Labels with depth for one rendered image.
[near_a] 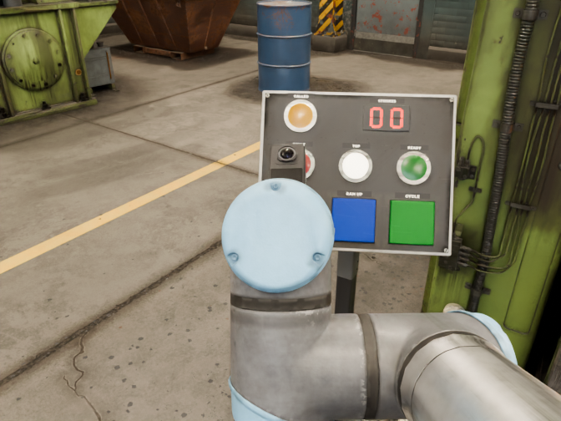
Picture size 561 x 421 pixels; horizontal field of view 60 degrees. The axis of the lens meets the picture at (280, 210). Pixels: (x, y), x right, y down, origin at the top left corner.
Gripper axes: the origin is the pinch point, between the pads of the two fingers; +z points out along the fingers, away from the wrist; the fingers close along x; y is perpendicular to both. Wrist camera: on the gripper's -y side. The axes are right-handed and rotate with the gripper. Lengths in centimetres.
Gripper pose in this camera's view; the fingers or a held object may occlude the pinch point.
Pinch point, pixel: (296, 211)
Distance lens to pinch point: 75.3
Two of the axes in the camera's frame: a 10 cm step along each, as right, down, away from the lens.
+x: 10.0, 0.5, -0.8
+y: -0.5, 10.0, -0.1
